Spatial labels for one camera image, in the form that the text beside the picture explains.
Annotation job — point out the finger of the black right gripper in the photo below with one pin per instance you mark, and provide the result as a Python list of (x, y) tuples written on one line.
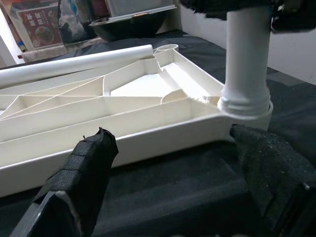
[(291, 23), (222, 5)]

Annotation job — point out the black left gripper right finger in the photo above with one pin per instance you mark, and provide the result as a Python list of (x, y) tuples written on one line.
[(276, 172)]

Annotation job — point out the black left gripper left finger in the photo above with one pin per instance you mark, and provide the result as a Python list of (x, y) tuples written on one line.
[(79, 177)]

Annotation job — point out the white plastic table leg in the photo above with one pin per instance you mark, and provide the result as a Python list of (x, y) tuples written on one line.
[(74, 64), (247, 61)]

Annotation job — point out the white plastic children table top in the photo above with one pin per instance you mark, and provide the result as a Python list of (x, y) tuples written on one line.
[(148, 138)]

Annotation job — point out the clear plastic container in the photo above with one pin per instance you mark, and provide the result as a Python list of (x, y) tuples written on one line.
[(138, 7)]

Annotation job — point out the black round bowl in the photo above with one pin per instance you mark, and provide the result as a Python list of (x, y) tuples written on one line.
[(128, 27)]

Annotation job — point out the beige stone counter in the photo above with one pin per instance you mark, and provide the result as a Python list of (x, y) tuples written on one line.
[(44, 53)]

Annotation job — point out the red food poster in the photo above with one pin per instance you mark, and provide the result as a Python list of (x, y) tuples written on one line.
[(39, 27)]

